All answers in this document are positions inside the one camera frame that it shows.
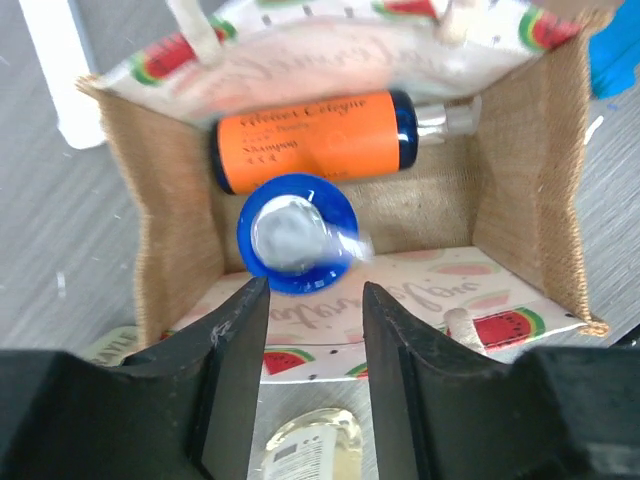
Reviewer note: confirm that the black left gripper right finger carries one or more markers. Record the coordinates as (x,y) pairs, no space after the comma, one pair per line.
(443,411)

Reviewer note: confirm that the teal blue t-shirt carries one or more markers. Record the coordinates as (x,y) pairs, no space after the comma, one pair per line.
(614,53)

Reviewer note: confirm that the clear yellowish soap bottle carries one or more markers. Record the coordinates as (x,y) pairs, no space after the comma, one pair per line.
(324,444)

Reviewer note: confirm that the green bottle white cap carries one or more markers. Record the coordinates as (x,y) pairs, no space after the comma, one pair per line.
(111,349)

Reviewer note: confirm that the orange bottle blue pump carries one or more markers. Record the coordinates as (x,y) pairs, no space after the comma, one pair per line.
(301,233)

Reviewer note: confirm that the white rack base foot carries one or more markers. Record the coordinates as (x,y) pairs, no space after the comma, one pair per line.
(64,53)

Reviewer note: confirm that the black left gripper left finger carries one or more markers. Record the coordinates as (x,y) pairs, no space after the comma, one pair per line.
(182,409)

